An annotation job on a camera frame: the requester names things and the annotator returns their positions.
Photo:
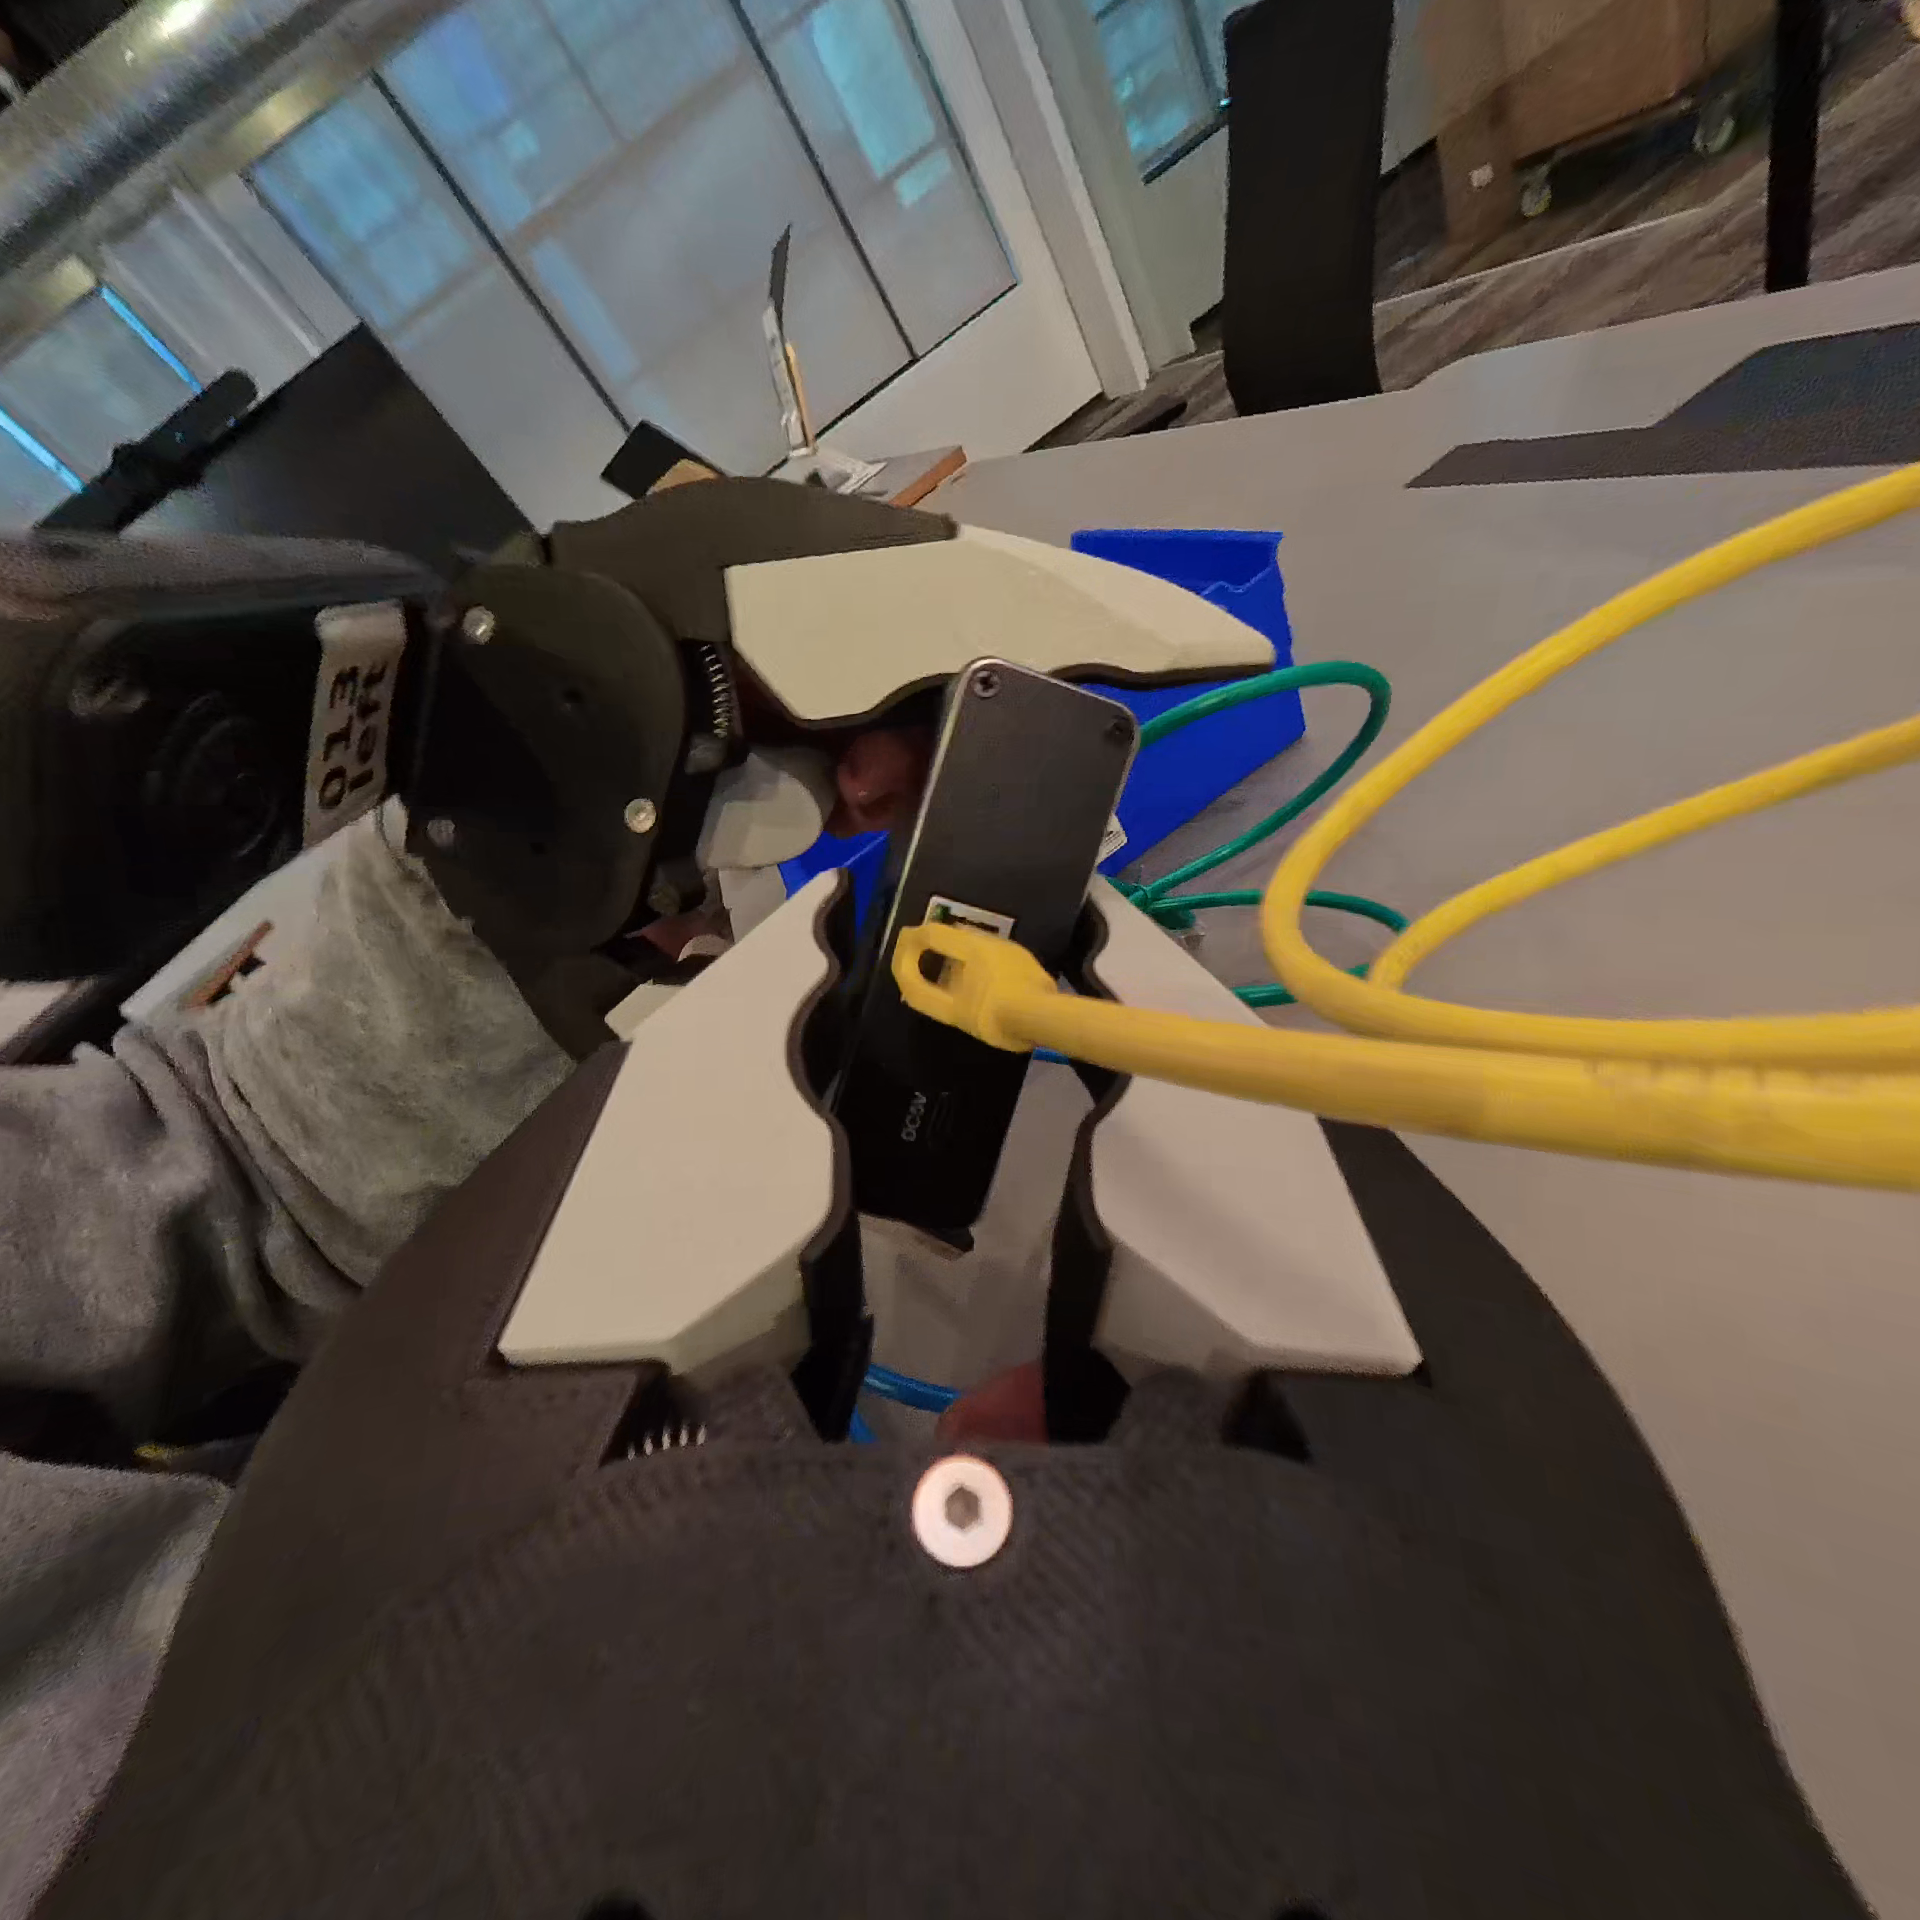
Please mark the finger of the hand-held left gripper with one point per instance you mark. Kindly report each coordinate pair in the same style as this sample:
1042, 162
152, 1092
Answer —
647, 1003
930, 608

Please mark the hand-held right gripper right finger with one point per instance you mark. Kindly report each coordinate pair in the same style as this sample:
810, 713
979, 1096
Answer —
1245, 1261

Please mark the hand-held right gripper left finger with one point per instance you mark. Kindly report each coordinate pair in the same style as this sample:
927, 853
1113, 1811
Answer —
675, 1185

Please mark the black ethernet switch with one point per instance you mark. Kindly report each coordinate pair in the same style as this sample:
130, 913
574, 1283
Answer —
1019, 809

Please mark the blue plastic bin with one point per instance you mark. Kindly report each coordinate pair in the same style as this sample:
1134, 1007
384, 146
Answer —
1169, 564

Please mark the person's left forearm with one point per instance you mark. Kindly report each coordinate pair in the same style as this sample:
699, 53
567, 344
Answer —
271, 1141

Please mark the person's left hand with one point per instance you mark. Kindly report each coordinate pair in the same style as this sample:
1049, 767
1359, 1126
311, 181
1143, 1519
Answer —
879, 779

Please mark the person's right hand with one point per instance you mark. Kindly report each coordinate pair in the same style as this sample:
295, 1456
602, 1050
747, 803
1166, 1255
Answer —
1002, 1403

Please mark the wooden plank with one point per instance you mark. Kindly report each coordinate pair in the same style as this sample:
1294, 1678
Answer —
930, 472

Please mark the white tablet stand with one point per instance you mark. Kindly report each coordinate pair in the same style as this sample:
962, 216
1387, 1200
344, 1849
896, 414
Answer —
783, 368

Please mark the black monitor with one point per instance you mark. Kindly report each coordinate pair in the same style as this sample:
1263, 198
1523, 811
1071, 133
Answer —
345, 448

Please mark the black webcam bar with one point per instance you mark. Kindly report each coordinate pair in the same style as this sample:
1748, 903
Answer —
165, 436

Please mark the black office chair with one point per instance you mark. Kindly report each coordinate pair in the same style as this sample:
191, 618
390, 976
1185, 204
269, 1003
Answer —
1305, 227

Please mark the person's grey sweatshirt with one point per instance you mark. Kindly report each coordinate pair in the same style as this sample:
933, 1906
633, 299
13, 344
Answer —
75, 1651

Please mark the cardboard box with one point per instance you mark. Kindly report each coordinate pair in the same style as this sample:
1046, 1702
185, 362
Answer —
1574, 75

